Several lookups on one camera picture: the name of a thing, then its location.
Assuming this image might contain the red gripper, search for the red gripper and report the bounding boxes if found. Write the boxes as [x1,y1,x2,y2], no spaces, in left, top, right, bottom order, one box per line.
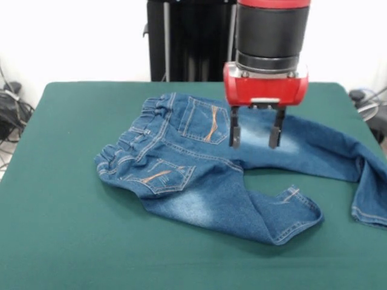
[223,62,310,150]

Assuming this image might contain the blue denim jeans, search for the blue denim jeans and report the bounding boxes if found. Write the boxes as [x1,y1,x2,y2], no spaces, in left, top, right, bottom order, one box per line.
[93,92,387,246]

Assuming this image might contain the dark green table cloth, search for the dark green table cloth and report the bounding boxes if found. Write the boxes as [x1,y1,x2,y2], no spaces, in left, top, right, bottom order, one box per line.
[0,81,387,290]

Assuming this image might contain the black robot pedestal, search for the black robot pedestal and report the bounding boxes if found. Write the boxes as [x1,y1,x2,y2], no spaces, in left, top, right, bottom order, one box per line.
[142,0,239,83]

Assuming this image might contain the black cable tangle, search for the black cable tangle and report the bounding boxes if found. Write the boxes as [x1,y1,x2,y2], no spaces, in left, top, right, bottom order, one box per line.
[0,90,34,144]

